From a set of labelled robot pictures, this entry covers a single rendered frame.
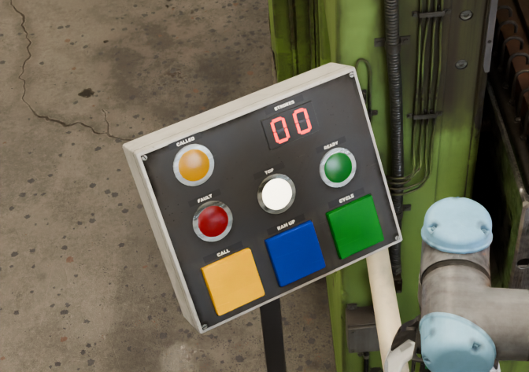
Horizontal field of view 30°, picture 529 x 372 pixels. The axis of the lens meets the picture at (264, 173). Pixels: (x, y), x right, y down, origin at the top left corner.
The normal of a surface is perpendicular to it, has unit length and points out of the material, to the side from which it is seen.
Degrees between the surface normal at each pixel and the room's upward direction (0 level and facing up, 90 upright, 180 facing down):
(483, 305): 11
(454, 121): 90
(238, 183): 60
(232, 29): 0
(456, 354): 94
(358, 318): 0
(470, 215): 0
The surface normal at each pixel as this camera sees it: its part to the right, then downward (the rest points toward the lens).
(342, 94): 0.36, 0.18
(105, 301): -0.07, -0.70
